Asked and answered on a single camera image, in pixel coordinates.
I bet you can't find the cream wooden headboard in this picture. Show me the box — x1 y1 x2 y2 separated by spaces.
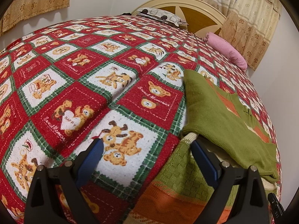
131 0 226 38

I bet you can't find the white car print pillow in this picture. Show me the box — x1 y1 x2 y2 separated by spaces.
136 7 188 27

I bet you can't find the beige patterned left curtain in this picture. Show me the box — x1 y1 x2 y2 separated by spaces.
1 0 70 35

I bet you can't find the beige patterned curtain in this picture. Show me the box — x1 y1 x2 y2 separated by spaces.
1 0 70 35
201 0 282 70

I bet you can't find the red bear patchwork bedspread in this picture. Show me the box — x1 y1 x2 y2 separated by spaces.
1 15 281 223

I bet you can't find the beige patterned right curtain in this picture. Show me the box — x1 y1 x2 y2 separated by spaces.
201 0 282 70

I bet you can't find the pink pillow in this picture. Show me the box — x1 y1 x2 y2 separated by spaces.
204 32 247 72

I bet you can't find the green orange knitted sweater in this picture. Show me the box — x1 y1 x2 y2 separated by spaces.
125 69 280 223

